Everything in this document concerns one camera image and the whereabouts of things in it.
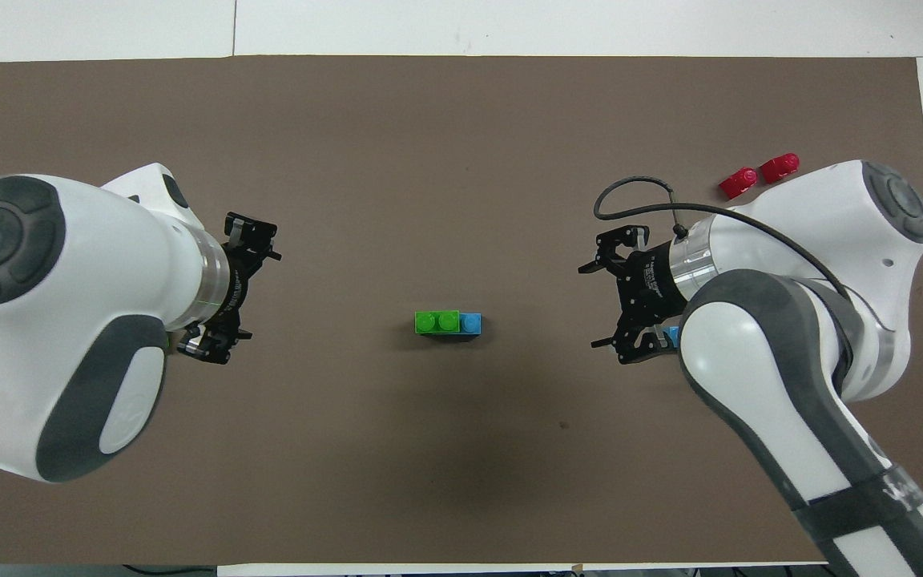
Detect red one-stud toy block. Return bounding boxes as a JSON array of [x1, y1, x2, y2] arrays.
[[760, 152, 801, 185], [719, 167, 760, 201]]

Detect black floor cable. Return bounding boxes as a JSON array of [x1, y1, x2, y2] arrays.
[[120, 563, 219, 577]]

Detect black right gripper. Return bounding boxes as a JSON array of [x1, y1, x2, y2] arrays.
[[578, 226, 691, 366]]

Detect brown table mat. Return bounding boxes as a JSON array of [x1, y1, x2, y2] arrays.
[[0, 54, 923, 567]]

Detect green two-stud toy block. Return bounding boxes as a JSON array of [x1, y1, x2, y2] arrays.
[[415, 310, 462, 337]]

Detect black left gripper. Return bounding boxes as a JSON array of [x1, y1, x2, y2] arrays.
[[177, 212, 283, 366]]

